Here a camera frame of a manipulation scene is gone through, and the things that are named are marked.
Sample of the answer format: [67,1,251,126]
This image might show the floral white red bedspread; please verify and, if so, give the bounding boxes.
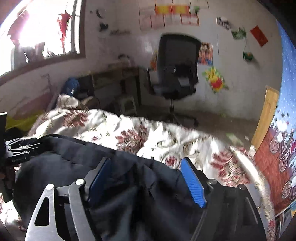
[9,95,275,240]

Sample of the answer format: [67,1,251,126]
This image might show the certificates cluster on wall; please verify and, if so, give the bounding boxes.
[138,0,209,31]

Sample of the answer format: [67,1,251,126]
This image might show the items stacked on desk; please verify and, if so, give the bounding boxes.
[109,54,135,69]

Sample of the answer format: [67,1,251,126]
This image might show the black white wall photos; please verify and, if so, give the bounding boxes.
[216,16,231,30]

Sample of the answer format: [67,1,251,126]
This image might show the dark navy puffer jacket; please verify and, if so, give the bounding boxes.
[13,135,202,240]

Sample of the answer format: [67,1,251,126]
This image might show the wooden desk with shelf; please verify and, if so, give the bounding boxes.
[77,67,142,106]

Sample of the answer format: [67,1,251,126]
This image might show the window with brown frame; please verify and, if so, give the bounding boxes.
[1,1,87,85]

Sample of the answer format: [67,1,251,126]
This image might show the pale green plastic stool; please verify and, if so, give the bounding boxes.
[117,95,137,116]

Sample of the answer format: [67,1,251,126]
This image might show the blue bicycle print curtain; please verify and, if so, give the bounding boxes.
[255,25,295,215]

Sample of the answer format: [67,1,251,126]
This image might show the light wooden board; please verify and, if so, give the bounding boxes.
[251,85,280,150]

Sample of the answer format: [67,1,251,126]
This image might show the cartoon character poster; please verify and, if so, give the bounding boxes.
[198,42,213,66]

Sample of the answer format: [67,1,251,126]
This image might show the red paper on wall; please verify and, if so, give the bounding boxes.
[250,26,268,47]

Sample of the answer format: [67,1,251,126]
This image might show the Winnie the Pooh poster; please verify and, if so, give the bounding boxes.
[202,66,229,94]

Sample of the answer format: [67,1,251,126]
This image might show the round wall clock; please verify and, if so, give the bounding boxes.
[96,8,106,19]

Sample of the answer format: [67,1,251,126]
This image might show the colourful poster behind chair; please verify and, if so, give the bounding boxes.
[150,50,158,71]

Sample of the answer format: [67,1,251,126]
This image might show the blue backpack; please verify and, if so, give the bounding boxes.
[60,77,80,96]

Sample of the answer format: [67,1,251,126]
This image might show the green hanging wall pouch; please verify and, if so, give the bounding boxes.
[243,52,254,62]

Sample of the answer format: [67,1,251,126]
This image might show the black mesh office chair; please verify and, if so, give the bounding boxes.
[147,33,202,127]

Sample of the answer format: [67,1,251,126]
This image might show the yellow green cloth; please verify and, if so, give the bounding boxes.
[5,111,44,132]

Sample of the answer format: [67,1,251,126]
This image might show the green photo on wall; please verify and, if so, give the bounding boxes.
[231,28,246,40]

